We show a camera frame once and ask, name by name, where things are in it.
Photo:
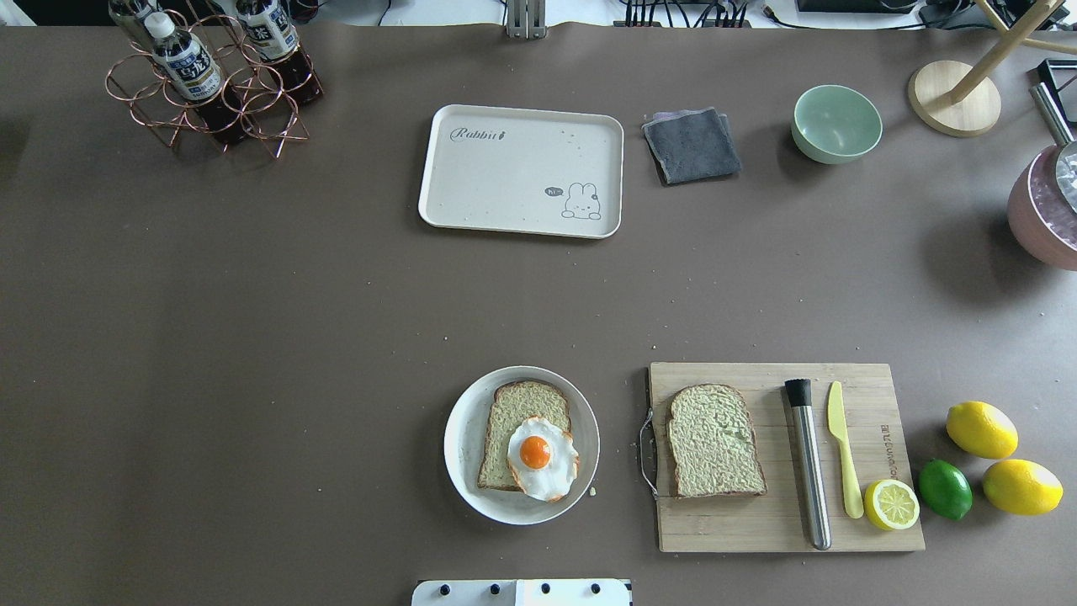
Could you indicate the bread slice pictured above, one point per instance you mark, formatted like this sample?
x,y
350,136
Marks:
x,y
513,403
713,443

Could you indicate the cream rabbit serving tray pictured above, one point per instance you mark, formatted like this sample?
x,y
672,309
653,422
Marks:
x,y
525,170

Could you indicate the bread slice on plate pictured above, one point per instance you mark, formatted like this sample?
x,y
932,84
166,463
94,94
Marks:
x,y
513,403

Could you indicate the white round plate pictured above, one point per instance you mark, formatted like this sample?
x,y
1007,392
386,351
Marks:
x,y
462,448

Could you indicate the fried egg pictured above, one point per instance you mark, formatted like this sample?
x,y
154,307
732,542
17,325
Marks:
x,y
543,459

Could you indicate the grey folded cloth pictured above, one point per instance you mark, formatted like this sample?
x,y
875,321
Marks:
x,y
692,145

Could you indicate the steel muddler black tip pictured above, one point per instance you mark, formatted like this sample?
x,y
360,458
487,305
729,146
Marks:
x,y
812,482

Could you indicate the wooden cutting board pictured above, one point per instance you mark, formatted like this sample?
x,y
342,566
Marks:
x,y
774,522

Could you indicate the mint green bowl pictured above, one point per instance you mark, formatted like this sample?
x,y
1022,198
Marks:
x,y
834,124

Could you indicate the yellow plastic knife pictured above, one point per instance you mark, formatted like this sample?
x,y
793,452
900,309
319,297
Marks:
x,y
836,423

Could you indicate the right tea bottle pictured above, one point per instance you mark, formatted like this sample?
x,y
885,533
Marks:
x,y
271,32

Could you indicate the tea bottle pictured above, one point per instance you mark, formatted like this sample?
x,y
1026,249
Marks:
x,y
197,76
130,17
271,32

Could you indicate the half lemon slice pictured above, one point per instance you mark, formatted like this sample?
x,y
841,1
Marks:
x,y
891,505

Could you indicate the front tea bottle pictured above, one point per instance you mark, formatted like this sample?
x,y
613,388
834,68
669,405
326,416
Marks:
x,y
197,76

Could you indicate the green lime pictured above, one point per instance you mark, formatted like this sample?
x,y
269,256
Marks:
x,y
945,489

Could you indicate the upper whole lemon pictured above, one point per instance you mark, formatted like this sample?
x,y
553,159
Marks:
x,y
982,430

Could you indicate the whole lemon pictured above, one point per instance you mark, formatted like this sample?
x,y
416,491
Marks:
x,y
1022,487
982,430

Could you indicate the wooden mug tree stand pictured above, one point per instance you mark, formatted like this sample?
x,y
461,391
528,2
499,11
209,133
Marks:
x,y
959,100

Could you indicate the back left tea bottle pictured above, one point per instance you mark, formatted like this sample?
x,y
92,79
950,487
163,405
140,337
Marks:
x,y
130,17

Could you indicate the pink bowl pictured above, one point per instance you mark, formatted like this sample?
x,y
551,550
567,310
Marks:
x,y
1039,216

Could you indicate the lower whole lemon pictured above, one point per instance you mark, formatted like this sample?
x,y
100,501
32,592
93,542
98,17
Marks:
x,y
1022,487

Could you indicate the metal scoop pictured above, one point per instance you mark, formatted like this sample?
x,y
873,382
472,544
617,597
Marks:
x,y
1064,171

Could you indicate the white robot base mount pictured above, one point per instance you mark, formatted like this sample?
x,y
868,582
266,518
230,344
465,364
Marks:
x,y
549,591

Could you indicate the copper wire bottle rack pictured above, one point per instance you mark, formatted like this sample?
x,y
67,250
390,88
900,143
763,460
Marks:
x,y
270,117

